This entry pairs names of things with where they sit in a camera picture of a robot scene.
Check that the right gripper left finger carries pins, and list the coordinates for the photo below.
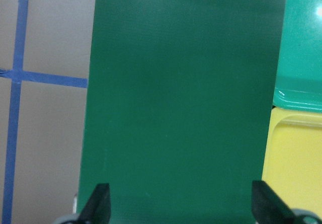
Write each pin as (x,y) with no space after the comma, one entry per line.
(98,207)

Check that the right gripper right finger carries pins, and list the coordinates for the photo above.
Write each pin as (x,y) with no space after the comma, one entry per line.
(267,207)

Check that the yellow plastic tray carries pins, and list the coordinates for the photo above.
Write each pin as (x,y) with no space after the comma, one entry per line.
(292,165)

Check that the green plastic tray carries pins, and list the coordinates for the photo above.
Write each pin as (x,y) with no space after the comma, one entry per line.
(298,79)

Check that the green conveyor belt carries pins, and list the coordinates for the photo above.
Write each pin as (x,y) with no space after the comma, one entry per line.
(178,107)

